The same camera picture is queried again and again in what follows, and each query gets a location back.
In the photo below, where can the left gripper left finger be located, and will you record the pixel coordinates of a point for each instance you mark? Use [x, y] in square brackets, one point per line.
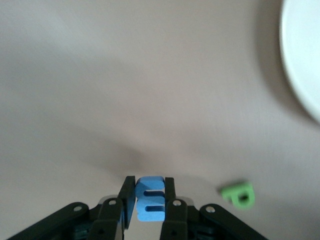
[107, 217]

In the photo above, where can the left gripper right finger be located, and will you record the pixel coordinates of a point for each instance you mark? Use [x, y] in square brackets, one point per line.
[180, 220]

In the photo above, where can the blue letter m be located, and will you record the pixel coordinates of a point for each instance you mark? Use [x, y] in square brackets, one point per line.
[150, 185]

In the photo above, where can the green letter p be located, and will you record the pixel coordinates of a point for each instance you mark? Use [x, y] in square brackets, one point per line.
[235, 192]

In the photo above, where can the brown table cover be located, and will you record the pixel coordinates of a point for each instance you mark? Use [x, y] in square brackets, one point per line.
[125, 75]

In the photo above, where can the beige plate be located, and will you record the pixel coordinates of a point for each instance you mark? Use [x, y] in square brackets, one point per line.
[305, 50]

